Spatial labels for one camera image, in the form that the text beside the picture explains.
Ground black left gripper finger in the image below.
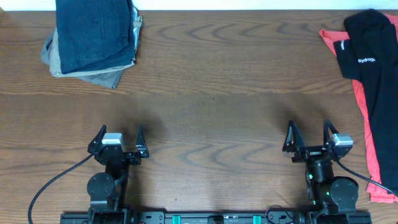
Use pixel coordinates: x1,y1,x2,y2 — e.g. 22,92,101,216
89,124,106,146
136,125,147,147

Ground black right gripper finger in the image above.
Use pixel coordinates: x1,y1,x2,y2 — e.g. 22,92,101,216
282,120,304,152
323,119,339,145

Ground navy blue shorts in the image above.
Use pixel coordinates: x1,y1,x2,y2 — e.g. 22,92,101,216
55,0,134,74

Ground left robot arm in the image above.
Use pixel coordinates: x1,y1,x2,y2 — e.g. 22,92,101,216
86,125,149,224

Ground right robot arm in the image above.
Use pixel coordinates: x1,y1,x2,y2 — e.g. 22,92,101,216
282,120,359,223

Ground folded grey trousers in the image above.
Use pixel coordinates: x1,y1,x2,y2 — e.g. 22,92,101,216
40,30,133,89

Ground red t-shirt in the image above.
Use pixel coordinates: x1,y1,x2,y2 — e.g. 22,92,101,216
319,14,397,203

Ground black printed t-shirt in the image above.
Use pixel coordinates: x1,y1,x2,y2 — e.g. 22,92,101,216
333,9,397,192

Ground folded khaki trousers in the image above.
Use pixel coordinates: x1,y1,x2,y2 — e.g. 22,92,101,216
47,12,143,78

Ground light blue folded garment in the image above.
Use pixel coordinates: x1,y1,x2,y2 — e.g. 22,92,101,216
129,5,138,34

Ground black right camera cable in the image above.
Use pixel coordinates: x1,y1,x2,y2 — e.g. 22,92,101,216
329,146,398,197

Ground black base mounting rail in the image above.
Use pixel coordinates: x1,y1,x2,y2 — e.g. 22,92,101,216
60,209,372,224

